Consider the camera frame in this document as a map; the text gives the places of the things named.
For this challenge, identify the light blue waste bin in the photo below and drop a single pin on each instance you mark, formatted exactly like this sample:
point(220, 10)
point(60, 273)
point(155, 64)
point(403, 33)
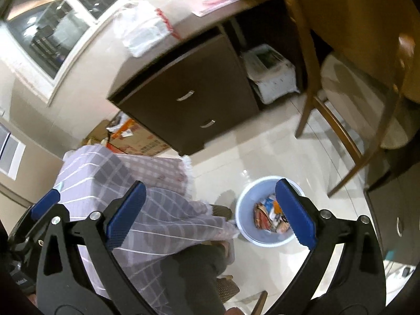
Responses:
point(249, 197)

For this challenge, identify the purple checked tablecloth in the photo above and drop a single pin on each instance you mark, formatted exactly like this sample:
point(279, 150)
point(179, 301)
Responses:
point(98, 170)

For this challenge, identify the red striped snack packet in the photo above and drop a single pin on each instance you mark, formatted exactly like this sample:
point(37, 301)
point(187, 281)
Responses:
point(261, 218)

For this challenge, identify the person's leg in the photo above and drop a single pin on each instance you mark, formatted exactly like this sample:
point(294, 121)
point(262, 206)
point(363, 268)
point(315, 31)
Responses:
point(197, 275)

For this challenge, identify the white plastic bag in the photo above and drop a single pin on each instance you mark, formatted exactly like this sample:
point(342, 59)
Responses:
point(141, 29)

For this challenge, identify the window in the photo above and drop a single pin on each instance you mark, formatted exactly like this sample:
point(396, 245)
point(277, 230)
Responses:
point(49, 23)

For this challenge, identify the white printer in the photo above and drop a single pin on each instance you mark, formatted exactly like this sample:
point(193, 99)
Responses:
point(272, 75)

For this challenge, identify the cardboard box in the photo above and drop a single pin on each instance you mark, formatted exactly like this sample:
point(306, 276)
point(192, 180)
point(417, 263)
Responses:
point(141, 141)

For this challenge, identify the wooden chair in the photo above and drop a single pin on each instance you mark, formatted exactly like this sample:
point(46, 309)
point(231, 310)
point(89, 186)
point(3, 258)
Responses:
point(344, 13)

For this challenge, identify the woven rattan chair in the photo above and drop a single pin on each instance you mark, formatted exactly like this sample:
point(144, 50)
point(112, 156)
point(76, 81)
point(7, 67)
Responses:
point(226, 288)

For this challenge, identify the dark drawer cabinet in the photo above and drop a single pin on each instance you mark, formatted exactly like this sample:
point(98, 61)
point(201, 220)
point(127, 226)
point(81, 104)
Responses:
point(393, 210)

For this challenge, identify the blue white carton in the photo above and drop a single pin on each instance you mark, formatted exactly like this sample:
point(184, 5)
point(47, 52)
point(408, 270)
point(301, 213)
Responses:
point(270, 201)

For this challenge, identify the dark wooden cabinet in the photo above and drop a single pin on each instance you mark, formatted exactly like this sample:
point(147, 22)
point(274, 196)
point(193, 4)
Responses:
point(183, 72)

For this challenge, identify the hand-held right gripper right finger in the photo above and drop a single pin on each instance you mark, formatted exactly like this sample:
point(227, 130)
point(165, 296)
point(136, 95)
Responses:
point(295, 216)

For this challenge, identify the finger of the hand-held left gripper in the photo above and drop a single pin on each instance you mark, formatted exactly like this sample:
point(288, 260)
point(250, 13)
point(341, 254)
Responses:
point(46, 203)

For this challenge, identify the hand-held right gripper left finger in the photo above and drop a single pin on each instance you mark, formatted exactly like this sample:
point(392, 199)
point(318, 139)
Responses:
point(126, 216)

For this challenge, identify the orange wrapper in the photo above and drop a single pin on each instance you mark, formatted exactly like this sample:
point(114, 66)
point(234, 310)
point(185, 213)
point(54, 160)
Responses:
point(278, 208)

